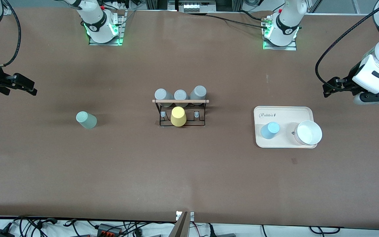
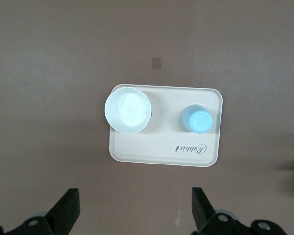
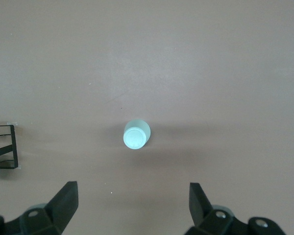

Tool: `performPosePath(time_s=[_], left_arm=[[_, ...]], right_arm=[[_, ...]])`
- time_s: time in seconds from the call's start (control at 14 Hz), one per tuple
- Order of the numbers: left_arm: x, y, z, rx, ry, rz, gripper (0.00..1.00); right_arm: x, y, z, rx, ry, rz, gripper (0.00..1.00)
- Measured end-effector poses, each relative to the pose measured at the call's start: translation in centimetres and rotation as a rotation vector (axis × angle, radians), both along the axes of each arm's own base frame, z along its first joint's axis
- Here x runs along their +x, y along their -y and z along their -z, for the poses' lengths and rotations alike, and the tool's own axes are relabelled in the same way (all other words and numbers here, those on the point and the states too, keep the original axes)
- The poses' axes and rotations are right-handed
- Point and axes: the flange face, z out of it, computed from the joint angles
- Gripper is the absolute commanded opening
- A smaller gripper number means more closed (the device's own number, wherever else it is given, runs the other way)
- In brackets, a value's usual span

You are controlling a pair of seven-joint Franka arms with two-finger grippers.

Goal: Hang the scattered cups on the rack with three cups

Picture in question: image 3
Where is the pale green cup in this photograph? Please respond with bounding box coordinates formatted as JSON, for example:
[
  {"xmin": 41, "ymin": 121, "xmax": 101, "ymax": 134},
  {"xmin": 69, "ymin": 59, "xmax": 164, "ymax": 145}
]
[{"xmin": 122, "ymin": 118, "xmax": 152, "ymax": 150}]

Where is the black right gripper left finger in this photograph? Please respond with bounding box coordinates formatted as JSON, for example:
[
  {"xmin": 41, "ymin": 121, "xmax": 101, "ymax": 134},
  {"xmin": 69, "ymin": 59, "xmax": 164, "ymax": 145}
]
[{"xmin": 0, "ymin": 181, "xmax": 79, "ymax": 235}]

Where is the black wire cup rack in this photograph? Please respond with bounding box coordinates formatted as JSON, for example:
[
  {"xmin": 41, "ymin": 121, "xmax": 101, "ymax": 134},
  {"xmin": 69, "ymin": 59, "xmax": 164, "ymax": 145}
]
[{"xmin": 0, "ymin": 124, "xmax": 19, "ymax": 169}]

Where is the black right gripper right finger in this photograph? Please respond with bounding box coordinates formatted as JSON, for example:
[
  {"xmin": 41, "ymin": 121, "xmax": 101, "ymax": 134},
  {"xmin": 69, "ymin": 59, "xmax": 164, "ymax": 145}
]
[{"xmin": 185, "ymin": 183, "xmax": 285, "ymax": 235}]

